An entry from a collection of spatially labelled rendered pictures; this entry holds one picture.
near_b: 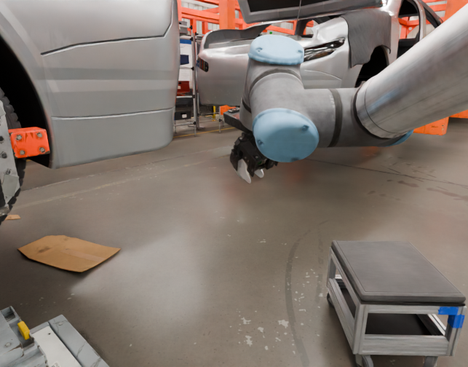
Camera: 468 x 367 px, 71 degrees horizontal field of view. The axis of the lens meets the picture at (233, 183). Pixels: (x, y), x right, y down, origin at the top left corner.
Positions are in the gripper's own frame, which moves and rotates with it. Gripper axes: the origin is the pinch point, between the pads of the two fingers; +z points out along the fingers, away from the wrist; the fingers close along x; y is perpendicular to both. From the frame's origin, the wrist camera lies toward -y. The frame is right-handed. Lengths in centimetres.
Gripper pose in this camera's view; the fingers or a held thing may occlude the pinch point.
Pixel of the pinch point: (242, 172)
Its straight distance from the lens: 83.7
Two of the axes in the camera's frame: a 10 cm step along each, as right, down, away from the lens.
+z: -1.0, 5.8, 8.1
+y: 5.3, 7.2, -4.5
